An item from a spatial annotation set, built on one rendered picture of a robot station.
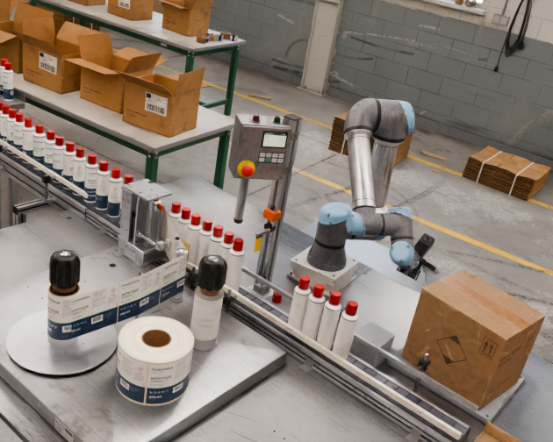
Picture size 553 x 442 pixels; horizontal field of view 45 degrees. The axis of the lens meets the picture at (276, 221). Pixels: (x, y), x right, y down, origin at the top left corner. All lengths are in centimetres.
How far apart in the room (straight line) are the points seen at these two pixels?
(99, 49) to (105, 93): 33
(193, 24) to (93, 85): 227
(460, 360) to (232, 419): 71
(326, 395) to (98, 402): 66
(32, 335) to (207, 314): 50
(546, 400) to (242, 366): 99
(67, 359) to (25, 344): 13
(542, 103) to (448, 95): 96
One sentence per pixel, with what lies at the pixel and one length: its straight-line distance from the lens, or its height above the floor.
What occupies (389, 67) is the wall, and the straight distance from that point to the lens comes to 776.
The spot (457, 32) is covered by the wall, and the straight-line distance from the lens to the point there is 745.
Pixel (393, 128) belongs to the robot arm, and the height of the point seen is 148.
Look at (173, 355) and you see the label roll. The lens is 178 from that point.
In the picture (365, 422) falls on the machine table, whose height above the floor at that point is 83.
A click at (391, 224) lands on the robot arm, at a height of 124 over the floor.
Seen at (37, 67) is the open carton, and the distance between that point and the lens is 450.
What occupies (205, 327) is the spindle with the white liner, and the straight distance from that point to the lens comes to 199.
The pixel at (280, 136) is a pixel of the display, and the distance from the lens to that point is 212.
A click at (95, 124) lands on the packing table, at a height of 77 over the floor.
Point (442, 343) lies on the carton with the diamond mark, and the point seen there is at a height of 99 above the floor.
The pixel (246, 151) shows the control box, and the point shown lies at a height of 139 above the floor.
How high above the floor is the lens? 215
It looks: 27 degrees down
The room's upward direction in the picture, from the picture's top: 10 degrees clockwise
